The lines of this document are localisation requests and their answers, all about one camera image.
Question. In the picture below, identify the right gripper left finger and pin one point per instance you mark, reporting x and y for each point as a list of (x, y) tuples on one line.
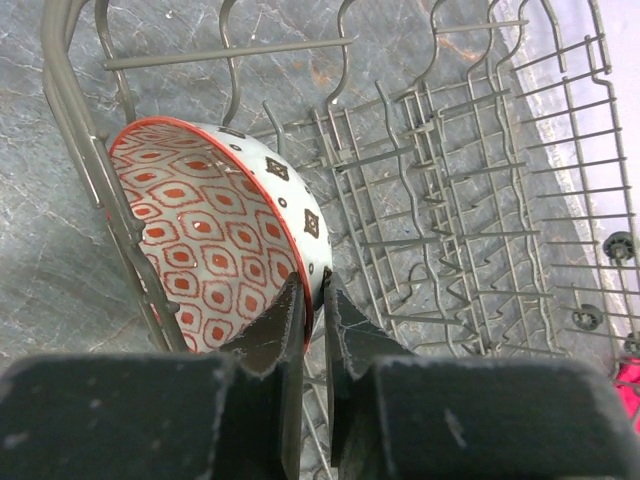
[(259, 436)]

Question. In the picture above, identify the grey wire dish rack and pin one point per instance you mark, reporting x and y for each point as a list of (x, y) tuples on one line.
[(468, 157)]

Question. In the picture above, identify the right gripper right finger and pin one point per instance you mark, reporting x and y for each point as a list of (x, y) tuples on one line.
[(352, 344)]

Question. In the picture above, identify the red diamond pattern bowl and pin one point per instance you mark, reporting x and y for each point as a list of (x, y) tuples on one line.
[(227, 219)]

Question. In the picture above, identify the pink cloth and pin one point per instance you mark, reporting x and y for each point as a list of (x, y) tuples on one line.
[(626, 384)]

